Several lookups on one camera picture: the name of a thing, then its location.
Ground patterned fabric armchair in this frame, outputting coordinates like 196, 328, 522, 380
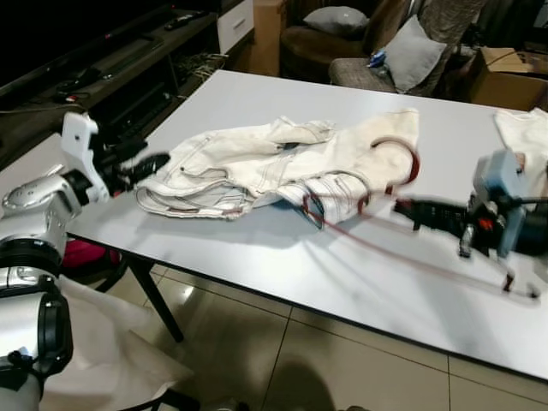
330, 0, 485, 97

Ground square grey pillow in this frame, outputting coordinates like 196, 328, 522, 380
381, 15, 449, 93

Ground white drawer unit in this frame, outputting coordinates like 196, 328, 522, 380
217, 0, 255, 54

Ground black television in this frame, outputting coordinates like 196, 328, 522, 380
0, 0, 181, 86

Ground white cloth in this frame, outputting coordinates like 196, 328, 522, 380
39, 274, 194, 411

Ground white rectangular table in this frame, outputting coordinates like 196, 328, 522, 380
0, 68, 548, 382

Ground oval grey cushion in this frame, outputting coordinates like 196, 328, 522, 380
303, 6, 371, 38

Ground open cardboard box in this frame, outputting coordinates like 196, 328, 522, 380
467, 47, 548, 112

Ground tall brown cardboard box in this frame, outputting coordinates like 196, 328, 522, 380
251, 0, 288, 78

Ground magenta fabric item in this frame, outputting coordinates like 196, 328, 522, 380
60, 240, 121, 273

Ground dark red plastic hanger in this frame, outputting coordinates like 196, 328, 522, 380
300, 135, 543, 301

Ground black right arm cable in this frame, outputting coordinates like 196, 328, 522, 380
505, 195, 548, 208

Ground black TV stand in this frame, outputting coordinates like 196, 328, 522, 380
0, 4, 225, 168

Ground brown armchair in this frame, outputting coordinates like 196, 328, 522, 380
281, 0, 412, 84

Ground cream stitched jeans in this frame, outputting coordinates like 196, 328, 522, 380
135, 108, 422, 222

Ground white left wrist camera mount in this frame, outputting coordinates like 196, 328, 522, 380
62, 113, 100, 204

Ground cream printed garment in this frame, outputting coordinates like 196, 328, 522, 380
495, 108, 548, 172

